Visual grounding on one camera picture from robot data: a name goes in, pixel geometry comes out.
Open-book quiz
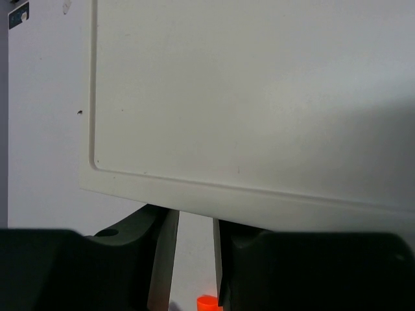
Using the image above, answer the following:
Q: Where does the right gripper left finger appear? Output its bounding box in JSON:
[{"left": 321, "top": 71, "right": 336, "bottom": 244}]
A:
[{"left": 1, "top": 205, "right": 179, "bottom": 310}]

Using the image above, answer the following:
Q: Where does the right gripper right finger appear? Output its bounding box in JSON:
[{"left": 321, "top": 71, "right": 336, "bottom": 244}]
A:
[{"left": 213, "top": 220, "right": 414, "bottom": 310}]

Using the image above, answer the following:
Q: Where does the orange cap highlighter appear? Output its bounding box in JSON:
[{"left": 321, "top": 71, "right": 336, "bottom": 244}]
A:
[{"left": 196, "top": 295, "right": 223, "bottom": 311}]

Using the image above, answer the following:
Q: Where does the white drawer organizer box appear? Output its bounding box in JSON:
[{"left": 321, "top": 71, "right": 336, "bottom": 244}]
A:
[{"left": 79, "top": 1, "right": 414, "bottom": 235}]

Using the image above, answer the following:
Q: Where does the left corner label sticker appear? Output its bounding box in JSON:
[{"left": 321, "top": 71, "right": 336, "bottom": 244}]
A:
[{"left": 8, "top": 1, "right": 30, "bottom": 30}]

